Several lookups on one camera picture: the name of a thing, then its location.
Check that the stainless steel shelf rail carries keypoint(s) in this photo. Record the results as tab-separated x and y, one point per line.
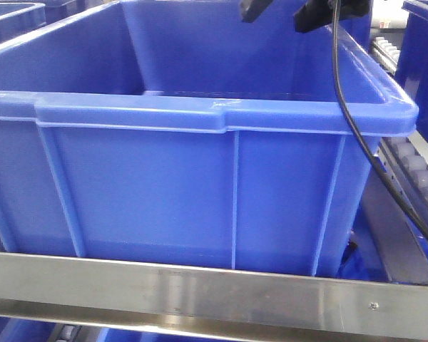
212	303

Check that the large blue crate middle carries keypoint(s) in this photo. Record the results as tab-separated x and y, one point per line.
17	18

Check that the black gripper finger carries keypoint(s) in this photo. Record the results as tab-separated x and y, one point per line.
318	13
250	10

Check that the large blue crate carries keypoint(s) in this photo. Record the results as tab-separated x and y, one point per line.
172	132
17	18

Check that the large blue crate right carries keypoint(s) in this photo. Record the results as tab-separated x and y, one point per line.
172	132

